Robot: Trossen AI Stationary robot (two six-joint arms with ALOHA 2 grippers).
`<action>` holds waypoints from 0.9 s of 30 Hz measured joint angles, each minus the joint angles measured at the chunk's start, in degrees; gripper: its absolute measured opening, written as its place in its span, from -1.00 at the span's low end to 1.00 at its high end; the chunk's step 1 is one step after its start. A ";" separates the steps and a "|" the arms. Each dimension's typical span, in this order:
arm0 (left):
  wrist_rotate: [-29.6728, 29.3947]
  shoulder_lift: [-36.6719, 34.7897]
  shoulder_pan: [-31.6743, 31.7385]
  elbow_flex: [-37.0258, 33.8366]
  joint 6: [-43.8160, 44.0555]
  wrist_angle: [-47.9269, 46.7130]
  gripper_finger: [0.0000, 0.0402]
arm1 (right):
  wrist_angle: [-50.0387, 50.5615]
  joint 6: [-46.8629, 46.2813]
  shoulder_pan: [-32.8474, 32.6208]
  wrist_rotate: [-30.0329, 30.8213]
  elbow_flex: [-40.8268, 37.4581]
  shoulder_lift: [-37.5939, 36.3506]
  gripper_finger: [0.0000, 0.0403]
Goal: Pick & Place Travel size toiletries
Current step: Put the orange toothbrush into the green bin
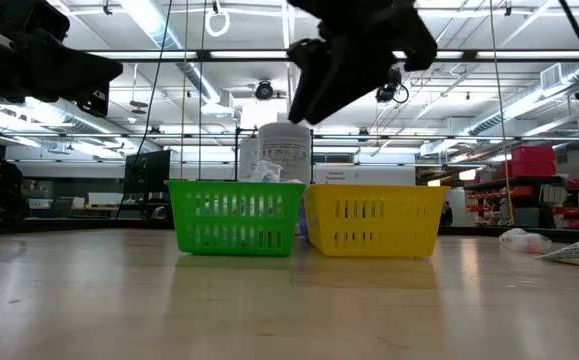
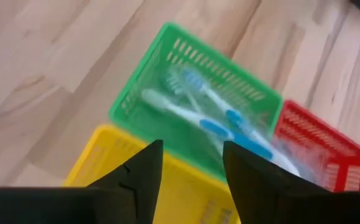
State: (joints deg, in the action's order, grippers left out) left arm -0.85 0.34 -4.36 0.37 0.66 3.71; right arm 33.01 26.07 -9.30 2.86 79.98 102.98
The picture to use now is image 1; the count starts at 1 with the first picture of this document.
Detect white cable loop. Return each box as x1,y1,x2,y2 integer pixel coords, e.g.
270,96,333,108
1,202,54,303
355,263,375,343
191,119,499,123
203,0,231,39

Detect yellow plastic basket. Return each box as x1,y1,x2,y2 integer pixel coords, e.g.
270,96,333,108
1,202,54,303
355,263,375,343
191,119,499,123
302,183,453,259

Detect black storage shelf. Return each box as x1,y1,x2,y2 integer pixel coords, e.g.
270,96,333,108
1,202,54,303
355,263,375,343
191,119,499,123
463,174,579,230

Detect green plastic basket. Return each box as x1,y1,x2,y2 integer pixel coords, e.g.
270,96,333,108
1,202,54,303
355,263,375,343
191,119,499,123
164,179,308,258

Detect red storage bins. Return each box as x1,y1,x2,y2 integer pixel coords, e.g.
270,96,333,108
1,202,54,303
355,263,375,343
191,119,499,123
501,144,558,179

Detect small white red toothpaste tube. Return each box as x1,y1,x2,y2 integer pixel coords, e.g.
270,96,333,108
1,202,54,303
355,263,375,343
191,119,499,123
498,227,553,255

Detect yellow hanging cord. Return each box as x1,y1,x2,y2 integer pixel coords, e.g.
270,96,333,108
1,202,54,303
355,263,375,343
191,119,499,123
488,0,516,224

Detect black overhead mounted camera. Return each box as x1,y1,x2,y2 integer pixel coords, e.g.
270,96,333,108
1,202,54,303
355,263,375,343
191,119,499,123
374,69,410,107
254,79,275,102

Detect blue plastic basket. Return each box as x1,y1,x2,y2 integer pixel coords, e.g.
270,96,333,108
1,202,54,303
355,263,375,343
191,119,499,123
297,197,312,242

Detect white signboard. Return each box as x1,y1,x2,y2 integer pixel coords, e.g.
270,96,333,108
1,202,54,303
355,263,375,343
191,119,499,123
312,164,417,187

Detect black overhead frame bar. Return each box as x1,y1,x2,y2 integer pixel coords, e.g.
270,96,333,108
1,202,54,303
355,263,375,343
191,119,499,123
88,48,579,64

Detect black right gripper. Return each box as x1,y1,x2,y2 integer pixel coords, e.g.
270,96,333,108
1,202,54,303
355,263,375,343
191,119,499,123
287,0,438,126

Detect black monitor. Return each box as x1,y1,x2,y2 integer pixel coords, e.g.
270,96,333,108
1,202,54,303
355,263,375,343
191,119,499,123
122,148,173,196

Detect seated person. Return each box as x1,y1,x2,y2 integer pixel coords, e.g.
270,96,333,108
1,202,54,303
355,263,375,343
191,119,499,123
0,146,28,219

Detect white wipes canister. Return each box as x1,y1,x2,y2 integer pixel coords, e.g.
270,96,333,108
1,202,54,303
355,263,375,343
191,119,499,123
256,122,313,185

